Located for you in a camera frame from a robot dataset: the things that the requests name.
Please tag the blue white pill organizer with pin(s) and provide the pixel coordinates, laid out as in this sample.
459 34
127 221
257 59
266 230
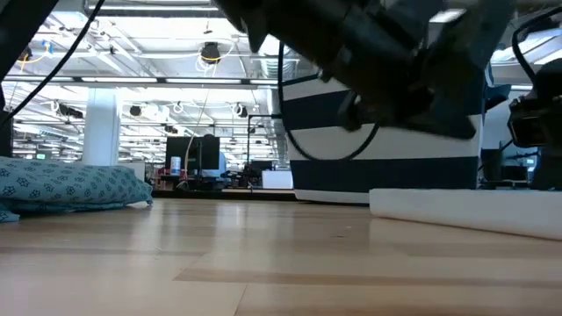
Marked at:
461 210

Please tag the long ceiling light rail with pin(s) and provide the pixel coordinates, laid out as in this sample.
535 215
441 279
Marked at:
131 81

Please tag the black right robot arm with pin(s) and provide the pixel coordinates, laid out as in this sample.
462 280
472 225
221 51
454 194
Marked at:
551 171

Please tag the black computer monitor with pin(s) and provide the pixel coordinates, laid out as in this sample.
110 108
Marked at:
189 153

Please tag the black panel at room edge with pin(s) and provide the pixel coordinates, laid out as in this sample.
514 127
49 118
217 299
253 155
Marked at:
5 134

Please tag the white room pillar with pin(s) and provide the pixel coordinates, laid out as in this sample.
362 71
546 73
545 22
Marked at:
102 131

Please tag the white bottle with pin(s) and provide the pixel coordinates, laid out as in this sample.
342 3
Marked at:
175 166

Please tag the small black monitor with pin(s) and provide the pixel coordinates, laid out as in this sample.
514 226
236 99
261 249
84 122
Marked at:
491 164

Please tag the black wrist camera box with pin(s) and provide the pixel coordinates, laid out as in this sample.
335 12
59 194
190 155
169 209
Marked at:
527 127

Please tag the white board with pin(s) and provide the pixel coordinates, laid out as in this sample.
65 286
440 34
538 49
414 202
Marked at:
277 180

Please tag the small black ceiling spotlight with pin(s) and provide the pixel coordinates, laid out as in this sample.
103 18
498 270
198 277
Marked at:
135 110

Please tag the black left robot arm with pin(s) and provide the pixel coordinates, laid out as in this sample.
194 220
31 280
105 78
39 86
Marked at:
17 26

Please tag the teal patterned folded cloth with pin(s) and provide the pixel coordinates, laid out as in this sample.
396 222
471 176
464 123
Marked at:
66 182

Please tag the navy white striped fabric basket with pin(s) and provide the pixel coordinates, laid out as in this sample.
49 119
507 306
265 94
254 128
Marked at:
386 175

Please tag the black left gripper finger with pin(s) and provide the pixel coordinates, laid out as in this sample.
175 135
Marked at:
353 114
443 127

